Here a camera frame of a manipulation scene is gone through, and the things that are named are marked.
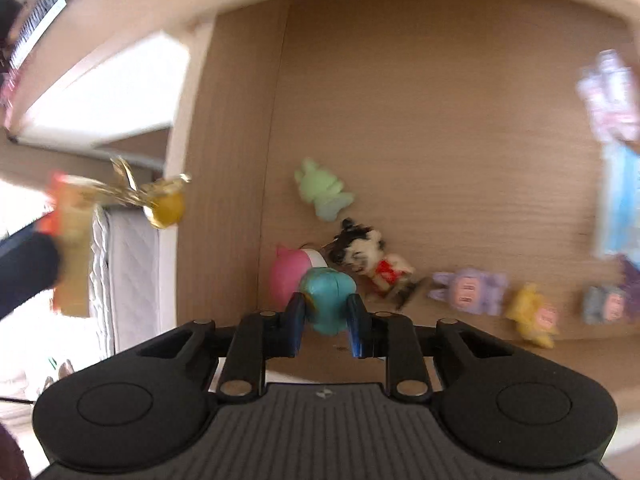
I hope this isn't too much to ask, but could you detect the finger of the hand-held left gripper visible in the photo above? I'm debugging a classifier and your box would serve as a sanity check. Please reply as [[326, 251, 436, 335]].
[[0, 232, 64, 319]]

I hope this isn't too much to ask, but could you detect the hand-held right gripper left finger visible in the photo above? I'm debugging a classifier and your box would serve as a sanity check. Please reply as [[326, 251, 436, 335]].
[[135, 291, 308, 399]]

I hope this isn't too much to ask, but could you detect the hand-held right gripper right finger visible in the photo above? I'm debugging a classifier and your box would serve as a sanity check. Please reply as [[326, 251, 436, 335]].
[[345, 292, 526, 401]]

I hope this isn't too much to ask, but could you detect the pink and teal toy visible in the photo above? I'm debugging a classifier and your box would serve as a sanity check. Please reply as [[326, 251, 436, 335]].
[[269, 245, 357, 337]]

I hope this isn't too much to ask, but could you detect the orange and yellow toy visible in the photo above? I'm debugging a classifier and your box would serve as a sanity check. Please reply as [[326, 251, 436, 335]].
[[46, 172, 99, 319]]

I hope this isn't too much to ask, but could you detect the black-haired doll figure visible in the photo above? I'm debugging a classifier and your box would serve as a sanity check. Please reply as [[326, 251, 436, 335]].
[[324, 217, 432, 311]]

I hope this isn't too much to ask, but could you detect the light purple toy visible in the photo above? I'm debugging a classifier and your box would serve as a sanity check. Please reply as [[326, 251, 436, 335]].
[[430, 267, 510, 317]]

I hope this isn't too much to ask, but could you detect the light green toy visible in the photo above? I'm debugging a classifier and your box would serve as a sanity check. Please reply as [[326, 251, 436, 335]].
[[294, 158, 356, 222]]

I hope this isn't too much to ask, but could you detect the gold ball ornament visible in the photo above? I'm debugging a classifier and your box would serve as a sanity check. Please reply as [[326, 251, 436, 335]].
[[95, 156, 194, 231]]

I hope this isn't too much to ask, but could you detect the white front wooden drawer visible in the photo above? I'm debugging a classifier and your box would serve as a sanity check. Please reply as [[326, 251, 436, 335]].
[[162, 0, 640, 392]]

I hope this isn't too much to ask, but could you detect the grey-blue toy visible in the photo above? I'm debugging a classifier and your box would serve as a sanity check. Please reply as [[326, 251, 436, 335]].
[[581, 284, 629, 325]]

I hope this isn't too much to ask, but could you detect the dark purple toy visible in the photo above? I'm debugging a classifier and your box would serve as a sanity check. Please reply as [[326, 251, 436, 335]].
[[619, 254, 640, 312]]

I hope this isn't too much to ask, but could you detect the blue and white packet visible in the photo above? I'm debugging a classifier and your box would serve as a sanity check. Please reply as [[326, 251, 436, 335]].
[[592, 140, 640, 261]]

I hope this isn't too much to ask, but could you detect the pink plush toy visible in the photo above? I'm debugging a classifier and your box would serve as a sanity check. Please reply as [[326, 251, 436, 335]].
[[575, 49, 640, 144]]

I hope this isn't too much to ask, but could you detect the white quilted mattress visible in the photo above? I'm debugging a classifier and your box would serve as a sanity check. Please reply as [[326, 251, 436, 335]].
[[89, 205, 179, 362]]

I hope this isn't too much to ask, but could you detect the black speaker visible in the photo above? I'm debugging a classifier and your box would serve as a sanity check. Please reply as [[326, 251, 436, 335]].
[[0, 0, 25, 45]]

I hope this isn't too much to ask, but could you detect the black keyboard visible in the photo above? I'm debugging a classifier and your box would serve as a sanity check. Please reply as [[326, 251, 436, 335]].
[[7, 0, 94, 69]]

